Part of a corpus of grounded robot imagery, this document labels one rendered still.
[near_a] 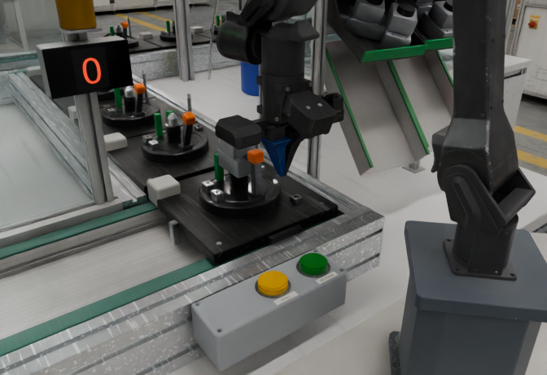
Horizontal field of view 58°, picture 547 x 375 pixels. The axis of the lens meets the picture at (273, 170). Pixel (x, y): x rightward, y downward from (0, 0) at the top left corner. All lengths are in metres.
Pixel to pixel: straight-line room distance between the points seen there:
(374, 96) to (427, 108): 0.14
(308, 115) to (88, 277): 0.42
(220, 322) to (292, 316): 0.10
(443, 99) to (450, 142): 0.60
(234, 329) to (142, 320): 0.11
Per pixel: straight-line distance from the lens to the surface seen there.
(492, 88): 0.51
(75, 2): 0.76
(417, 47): 0.89
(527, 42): 4.92
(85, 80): 0.77
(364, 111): 0.96
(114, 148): 1.08
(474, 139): 0.50
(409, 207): 1.08
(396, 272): 0.88
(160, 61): 2.01
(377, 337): 0.76
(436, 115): 1.07
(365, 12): 0.88
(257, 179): 0.78
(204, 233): 0.76
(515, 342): 0.58
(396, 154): 0.95
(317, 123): 0.61
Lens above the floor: 1.38
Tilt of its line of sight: 26 degrees down
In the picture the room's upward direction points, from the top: straight up
